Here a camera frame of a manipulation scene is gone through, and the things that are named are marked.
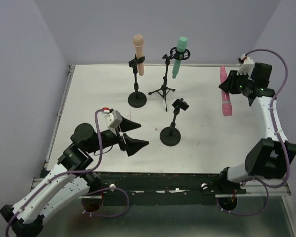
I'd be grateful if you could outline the black tripod shock-mount stand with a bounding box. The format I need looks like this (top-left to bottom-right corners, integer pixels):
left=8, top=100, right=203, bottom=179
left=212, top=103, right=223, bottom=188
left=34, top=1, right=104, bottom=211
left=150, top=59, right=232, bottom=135
left=148, top=47, right=190, bottom=112

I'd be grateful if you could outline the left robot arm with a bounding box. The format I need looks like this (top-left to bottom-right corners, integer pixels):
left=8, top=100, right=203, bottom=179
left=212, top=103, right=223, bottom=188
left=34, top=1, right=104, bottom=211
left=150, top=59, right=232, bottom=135
left=0, top=108, right=149, bottom=237

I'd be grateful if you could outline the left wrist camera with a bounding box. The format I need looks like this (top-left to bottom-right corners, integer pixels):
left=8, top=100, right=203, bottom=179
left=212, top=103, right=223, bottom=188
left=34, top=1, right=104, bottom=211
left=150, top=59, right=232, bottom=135
left=102, top=107, right=122, bottom=130

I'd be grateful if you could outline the beige microphone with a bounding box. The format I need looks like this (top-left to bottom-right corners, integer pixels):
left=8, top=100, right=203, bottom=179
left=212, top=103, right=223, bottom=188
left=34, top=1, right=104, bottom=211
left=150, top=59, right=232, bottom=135
left=133, top=35, right=145, bottom=76

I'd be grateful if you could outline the black round-base clip stand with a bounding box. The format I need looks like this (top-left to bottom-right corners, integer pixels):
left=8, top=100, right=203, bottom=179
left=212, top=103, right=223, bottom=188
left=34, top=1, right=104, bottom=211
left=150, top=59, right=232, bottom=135
left=128, top=56, right=147, bottom=108

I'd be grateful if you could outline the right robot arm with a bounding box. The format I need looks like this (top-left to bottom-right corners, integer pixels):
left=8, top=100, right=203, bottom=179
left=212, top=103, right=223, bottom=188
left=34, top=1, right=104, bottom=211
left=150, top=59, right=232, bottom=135
left=219, top=63, right=296, bottom=183

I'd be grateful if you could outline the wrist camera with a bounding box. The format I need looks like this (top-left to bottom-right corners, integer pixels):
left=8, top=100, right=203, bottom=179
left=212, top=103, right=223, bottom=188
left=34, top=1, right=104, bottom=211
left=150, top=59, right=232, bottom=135
left=102, top=107, right=122, bottom=130
left=237, top=54, right=255, bottom=75

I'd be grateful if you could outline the aluminium frame extrusion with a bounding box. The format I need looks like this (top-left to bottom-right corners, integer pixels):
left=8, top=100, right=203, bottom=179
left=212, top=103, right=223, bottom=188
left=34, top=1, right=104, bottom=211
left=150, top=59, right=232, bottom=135
left=17, top=65, right=76, bottom=237

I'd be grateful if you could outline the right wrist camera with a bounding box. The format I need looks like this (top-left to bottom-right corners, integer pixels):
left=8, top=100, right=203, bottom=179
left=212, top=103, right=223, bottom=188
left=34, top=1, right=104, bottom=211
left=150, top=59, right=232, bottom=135
left=237, top=54, right=255, bottom=75

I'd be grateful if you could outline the green toy microphone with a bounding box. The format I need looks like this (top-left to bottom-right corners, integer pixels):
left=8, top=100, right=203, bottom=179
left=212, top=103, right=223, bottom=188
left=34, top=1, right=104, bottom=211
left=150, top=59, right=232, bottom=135
left=172, top=37, right=187, bottom=79

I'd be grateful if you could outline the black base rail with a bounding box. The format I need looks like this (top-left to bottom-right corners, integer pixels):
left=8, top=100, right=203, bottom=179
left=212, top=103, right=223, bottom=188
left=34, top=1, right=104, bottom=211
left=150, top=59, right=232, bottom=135
left=40, top=170, right=259, bottom=207

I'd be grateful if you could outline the pink toy microphone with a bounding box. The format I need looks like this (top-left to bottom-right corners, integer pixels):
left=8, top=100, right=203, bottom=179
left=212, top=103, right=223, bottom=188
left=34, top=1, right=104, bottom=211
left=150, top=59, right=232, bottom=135
left=220, top=66, right=232, bottom=117

